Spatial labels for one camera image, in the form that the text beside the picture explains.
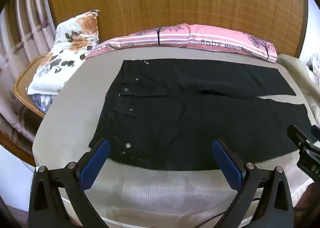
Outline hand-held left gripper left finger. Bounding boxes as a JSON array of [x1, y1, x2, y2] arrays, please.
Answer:
[[28, 138, 112, 228]]

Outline pink striped pillow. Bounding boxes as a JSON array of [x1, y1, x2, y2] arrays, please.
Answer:
[[86, 24, 192, 59], [185, 25, 277, 64]]

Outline black pants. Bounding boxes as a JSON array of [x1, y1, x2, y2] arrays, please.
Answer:
[[89, 59, 316, 171]]

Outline wicker chair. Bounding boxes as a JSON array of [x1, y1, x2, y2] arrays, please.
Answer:
[[14, 54, 54, 119]]

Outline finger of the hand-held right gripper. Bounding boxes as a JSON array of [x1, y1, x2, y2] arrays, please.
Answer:
[[311, 125, 320, 143], [287, 124, 313, 149]]

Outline grey floral cushion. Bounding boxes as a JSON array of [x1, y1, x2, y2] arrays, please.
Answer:
[[29, 93, 55, 115]]

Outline patterned curtain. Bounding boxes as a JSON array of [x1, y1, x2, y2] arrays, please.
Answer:
[[0, 0, 57, 143]]

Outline white plastic bag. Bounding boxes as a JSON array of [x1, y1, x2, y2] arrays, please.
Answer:
[[303, 52, 320, 84]]

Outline beige blanket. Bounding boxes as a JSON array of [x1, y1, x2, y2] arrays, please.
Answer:
[[276, 54, 320, 128]]

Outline wooden headboard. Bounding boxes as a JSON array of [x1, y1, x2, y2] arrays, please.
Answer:
[[46, 0, 308, 59]]

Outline white floral pillow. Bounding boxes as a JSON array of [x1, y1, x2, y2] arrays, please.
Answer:
[[27, 10, 100, 96]]

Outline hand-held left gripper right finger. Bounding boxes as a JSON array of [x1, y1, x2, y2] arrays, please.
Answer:
[[211, 138, 293, 228]]

